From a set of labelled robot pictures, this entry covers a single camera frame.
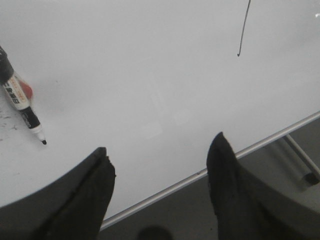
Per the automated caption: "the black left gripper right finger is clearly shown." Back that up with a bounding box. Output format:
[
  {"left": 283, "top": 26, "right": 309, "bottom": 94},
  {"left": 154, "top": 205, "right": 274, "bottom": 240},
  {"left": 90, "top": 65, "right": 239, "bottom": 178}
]
[{"left": 206, "top": 132, "right": 308, "bottom": 240}]

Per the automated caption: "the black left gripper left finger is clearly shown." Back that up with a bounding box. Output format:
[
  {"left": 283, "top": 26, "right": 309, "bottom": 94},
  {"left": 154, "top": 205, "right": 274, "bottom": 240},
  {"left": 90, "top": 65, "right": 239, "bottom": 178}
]
[{"left": 0, "top": 147, "right": 116, "bottom": 240}]

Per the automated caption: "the black white whiteboard marker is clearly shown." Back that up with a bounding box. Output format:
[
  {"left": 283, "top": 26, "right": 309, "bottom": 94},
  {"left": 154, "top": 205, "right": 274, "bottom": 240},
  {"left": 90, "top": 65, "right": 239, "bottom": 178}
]
[{"left": 0, "top": 47, "right": 47, "bottom": 145}]

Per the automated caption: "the grey metal whiteboard stand leg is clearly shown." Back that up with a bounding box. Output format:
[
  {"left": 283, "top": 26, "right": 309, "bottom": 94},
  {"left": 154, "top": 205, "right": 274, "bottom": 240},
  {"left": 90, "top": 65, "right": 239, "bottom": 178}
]
[{"left": 283, "top": 134, "right": 320, "bottom": 186}]

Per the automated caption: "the white whiteboard with aluminium frame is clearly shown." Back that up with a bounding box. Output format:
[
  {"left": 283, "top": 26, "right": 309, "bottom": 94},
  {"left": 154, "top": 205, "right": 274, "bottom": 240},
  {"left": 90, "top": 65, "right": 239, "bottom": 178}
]
[{"left": 0, "top": 0, "right": 320, "bottom": 222}]

